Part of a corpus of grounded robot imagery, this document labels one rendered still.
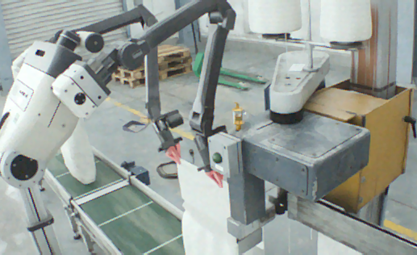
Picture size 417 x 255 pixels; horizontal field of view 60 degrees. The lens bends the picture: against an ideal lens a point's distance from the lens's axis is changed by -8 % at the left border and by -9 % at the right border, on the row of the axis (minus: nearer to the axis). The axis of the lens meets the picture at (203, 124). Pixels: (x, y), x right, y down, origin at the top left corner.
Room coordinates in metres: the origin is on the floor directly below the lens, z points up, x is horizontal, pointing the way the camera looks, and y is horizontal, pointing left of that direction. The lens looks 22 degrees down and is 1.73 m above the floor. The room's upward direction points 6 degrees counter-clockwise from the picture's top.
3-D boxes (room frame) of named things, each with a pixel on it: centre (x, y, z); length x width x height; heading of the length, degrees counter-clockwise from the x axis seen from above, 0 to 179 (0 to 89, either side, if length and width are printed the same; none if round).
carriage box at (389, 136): (1.11, -0.49, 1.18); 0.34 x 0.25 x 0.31; 125
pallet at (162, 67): (6.93, 0.80, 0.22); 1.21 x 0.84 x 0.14; 125
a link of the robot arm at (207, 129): (1.33, -0.02, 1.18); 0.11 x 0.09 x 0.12; 126
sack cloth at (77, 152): (2.66, 0.98, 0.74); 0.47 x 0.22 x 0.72; 33
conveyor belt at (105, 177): (3.25, 1.40, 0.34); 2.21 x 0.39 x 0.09; 35
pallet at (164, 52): (6.89, 0.82, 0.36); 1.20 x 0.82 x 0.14; 121
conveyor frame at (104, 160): (3.23, 1.38, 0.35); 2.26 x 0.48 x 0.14; 35
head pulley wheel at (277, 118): (0.96, -0.22, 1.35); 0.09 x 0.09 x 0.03
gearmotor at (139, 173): (2.64, 0.58, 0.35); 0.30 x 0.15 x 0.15; 35
